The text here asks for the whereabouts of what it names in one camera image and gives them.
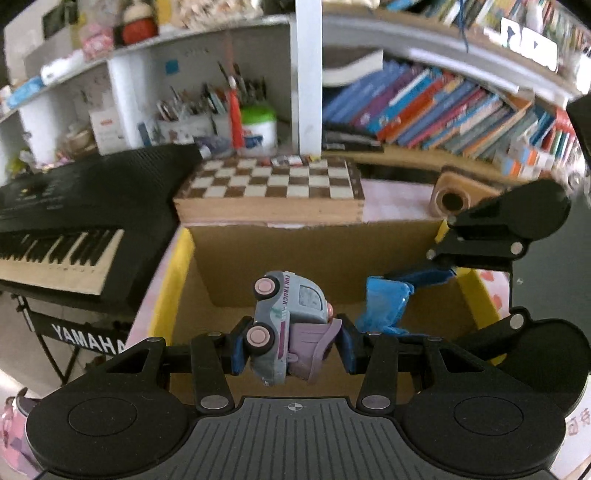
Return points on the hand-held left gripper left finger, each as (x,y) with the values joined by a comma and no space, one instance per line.
(238,353)

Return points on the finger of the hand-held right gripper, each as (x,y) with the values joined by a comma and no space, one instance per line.
(503,330)
(429,277)

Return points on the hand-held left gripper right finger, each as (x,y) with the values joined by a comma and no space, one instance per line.
(348,353)

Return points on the blue plastic toy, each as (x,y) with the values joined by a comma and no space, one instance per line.
(385,300)

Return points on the grey purple toy truck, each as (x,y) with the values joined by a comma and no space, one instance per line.
(277,314)

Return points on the yellow cardboard box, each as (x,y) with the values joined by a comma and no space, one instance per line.
(295,258)

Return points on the pink checkered desktop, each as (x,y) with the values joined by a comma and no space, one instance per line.
(392,198)

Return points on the wooden retro speaker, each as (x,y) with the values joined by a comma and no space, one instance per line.
(461,194)

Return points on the black keyboard stand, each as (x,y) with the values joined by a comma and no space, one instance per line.
(87,339)

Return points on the orange white carton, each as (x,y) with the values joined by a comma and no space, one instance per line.
(531,159)

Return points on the row of colourful books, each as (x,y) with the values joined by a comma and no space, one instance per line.
(415,106)

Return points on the wooden chessboard box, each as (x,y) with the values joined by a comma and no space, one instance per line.
(277,184)

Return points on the black electronic keyboard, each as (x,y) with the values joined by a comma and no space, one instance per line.
(92,184)

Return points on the white jar green lid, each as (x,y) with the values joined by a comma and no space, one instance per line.
(258,129)

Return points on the white pen holder with pens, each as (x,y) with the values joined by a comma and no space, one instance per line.
(189,124)

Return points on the pink patterned cloth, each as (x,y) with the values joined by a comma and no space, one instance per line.
(14,434)

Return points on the white shelf unit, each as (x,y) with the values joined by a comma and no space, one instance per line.
(307,69)

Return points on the white box red label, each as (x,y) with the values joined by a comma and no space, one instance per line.
(108,131)

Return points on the blue white box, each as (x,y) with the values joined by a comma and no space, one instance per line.
(25,92)

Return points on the white flat device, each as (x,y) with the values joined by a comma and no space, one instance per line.
(60,67)

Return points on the floral print box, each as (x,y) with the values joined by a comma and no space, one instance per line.
(217,9)

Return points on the pink small box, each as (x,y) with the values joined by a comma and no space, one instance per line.
(97,41)

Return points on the red round doll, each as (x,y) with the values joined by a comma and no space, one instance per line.
(136,25)

